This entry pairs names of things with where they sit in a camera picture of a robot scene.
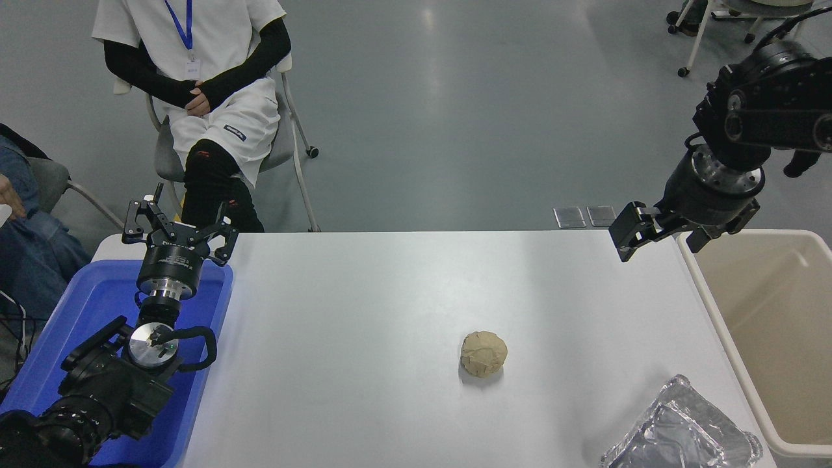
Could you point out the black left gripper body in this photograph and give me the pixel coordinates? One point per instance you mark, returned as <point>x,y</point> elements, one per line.
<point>172,263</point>

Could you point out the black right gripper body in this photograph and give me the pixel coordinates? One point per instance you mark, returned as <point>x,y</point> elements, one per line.
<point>705,201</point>

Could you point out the silver foil tray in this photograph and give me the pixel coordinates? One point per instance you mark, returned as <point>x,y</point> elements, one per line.
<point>682,432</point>

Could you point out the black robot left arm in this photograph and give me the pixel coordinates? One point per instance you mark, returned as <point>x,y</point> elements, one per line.
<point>104,390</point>

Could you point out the person's left forearm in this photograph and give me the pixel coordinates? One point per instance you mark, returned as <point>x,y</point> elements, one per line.
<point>250,62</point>

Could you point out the person's right forearm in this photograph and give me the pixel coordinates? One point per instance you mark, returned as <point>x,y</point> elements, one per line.
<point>146,75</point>

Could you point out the metal floor plate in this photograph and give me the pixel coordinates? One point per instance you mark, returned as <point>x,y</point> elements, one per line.
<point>569,217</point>
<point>602,216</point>

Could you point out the person's hand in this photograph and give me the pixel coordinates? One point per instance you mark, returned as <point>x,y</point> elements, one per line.
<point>199,103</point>
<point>10,198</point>

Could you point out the blue plastic tray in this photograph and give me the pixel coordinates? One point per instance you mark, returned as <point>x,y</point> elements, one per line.
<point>97,299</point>

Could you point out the person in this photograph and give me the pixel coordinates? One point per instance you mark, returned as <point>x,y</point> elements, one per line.
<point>227,130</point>
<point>32,253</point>

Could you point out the large pale bin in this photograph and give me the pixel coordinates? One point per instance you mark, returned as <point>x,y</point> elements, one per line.
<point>773,325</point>

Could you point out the grey wheeled chair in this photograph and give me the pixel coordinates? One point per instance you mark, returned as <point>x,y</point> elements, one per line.
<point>286,136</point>

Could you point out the white-framed wheeled chair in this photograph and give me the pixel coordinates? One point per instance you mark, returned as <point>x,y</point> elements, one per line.
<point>705,26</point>

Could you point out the person's foot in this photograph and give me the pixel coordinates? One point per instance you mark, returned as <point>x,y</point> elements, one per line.
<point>689,19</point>

